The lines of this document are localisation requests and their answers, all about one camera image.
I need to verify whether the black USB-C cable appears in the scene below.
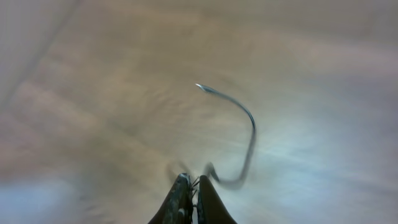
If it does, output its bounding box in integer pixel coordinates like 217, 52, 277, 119
194, 83, 257, 190

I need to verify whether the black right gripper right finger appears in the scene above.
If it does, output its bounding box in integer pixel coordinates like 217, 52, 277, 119
197, 175, 237, 224

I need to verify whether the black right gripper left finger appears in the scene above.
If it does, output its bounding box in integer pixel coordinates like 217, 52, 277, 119
149, 173, 193, 224

